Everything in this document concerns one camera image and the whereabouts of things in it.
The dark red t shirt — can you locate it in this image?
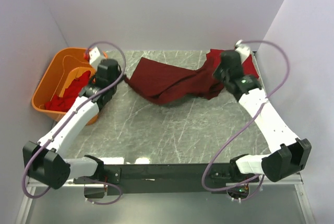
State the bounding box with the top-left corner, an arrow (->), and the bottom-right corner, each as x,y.
124,49 -> 224,105

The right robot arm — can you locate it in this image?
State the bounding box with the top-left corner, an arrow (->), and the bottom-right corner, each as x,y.
213,48 -> 312,182

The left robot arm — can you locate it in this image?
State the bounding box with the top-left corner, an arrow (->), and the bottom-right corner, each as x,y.
22,59 -> 123,189

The folded dark red shirt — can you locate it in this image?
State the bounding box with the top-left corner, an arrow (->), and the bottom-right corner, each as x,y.
206,49 -> 259,78

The orange plastic basket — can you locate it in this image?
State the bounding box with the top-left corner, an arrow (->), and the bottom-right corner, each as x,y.
31,48 -> 96,122

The bright red shirt in basket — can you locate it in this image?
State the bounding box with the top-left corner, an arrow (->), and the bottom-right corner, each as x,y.
45,70 -> 91,112

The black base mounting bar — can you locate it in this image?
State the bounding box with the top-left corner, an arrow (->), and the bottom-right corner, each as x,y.
73,162 -> 261,200

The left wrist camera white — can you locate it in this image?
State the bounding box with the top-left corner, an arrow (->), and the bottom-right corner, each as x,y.
83,46 -> 107,68

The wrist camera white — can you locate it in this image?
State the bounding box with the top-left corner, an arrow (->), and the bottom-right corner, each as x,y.
234,40 -> 252,63
83,46 -> 107,68

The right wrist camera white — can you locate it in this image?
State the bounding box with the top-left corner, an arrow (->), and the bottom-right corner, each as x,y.
234,40 -> 252,63

